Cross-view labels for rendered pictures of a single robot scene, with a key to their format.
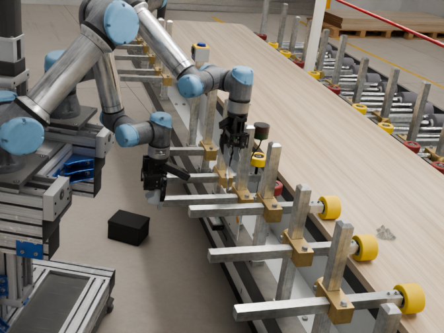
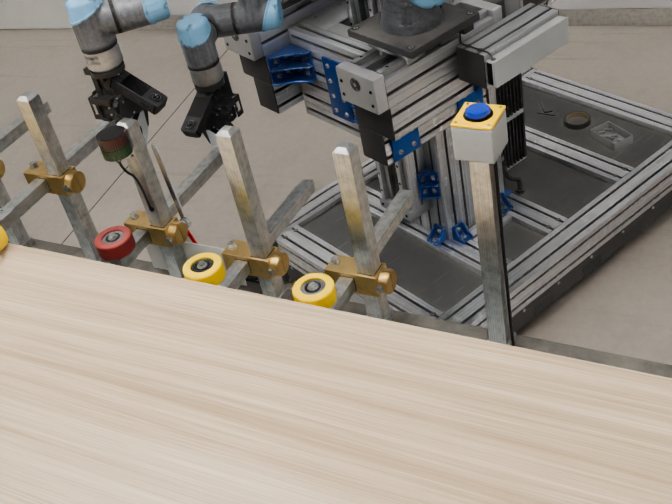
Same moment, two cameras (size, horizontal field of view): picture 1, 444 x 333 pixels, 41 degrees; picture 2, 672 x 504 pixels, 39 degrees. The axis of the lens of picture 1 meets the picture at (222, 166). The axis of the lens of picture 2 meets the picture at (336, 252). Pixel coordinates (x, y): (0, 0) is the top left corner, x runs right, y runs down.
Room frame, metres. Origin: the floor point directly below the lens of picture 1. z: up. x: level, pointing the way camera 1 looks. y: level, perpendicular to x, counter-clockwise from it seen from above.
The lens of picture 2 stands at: (3.61, -0.83, 2.02)
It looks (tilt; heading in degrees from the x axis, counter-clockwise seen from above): 38 degrees down; 143
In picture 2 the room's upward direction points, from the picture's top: 13 degrees counter-clockwise
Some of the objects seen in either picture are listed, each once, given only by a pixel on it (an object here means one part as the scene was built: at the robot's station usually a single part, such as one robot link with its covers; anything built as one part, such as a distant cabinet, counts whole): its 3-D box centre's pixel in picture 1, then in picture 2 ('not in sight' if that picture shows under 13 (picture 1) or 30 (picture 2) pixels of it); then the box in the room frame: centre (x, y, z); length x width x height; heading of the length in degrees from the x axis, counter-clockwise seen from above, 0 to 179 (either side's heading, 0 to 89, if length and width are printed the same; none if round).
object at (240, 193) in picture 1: (242, 196); (156, 230); (1.98, -0.09, 0.85); 0.14 x 0.06 x 0.05; 19
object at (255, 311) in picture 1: (326, 304); not in sight; (1.25, -0.31, 0.95); 0.50 x 0.04 x 0.04; 109
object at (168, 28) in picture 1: (166, 60); not in sight; (3.42, 0.40, 0.94); 0.04 x 0.04 x 0.48; 19
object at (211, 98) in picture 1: (207, 132); (365, 248); (2.47, 0.08, 0.89); 0.04 x 0.04 x 0.48; 19
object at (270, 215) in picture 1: (267, 205); (55, 178); (1.74, -0.17, 0.95); 0.14 x 0.06 x 0.05; 19
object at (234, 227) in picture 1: (228, 211); (193, 259); (2.02, -0.05, 0.75); 0.26 x 0.01 x 0.10; 19
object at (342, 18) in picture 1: (386, 20); not in sight; (10.36, -2.49, 0.23); 2.42 x 0.76 x 0.17; 117
